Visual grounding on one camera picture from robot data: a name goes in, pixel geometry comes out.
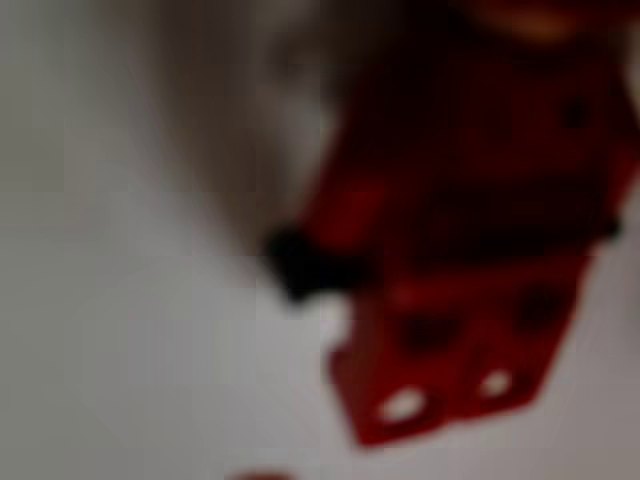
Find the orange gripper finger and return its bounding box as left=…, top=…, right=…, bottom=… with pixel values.
left=224, top=469, right=297, bottom=480

